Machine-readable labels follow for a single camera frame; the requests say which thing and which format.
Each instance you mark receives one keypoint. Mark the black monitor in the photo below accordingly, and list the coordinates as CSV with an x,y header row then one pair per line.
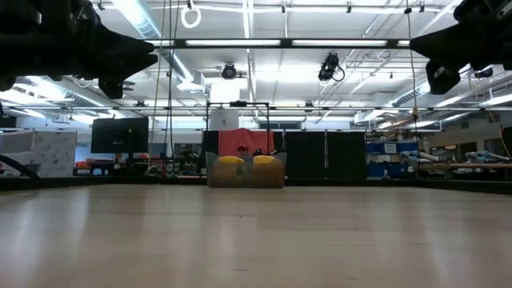
x,y
119,134

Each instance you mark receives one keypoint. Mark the silver ceiling duct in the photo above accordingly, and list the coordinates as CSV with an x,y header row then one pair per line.
x,y
140,20

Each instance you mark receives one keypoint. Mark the yellow bell pepper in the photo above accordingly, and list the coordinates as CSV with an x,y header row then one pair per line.
x,y
264,160
230,161

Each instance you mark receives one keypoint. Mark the black aluminium table frame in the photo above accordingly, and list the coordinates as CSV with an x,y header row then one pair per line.
x,y
360,182

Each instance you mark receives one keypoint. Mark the red cloth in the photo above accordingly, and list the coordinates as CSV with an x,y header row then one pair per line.
x,y
246,138

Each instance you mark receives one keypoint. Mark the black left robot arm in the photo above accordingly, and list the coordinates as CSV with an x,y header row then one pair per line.
x,y
16,48

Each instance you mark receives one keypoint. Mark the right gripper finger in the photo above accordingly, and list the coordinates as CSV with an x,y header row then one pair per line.
x,y
444,42
442,68

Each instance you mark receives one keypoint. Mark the black overhead camera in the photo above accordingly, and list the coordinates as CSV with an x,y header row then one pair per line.
x,y
330,66

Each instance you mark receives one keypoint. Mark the blue storage bin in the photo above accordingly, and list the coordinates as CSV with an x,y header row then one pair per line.
x,y
384,170
376,147

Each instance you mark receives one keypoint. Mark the black beam with light bars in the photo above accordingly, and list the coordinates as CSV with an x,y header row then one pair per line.
x,y
286,43

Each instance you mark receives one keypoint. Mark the round black ceiling device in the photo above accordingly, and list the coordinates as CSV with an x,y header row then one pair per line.
x,y
229,71

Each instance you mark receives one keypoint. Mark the person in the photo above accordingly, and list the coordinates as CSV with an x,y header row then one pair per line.
x,y
242,150

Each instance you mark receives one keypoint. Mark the pale robot arm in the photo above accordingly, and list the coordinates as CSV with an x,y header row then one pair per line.
x,y
416,157
484,156

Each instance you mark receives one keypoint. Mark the smoky translucent plastic bin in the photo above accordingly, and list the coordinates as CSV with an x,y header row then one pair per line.
x,y
246,181

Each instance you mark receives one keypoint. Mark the black partition panel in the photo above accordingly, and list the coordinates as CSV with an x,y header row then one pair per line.
x,y
346,156
305,156

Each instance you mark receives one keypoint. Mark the black rack frame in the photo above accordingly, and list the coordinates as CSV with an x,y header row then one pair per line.
x,y
238,104

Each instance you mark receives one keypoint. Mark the white board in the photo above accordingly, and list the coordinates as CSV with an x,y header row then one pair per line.
x,y
40,154

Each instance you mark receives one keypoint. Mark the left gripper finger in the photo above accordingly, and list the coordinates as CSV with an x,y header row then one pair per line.
x,y
120,72
116,44

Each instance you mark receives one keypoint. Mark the wooden table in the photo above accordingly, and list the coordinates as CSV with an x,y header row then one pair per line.
x,y
464,165

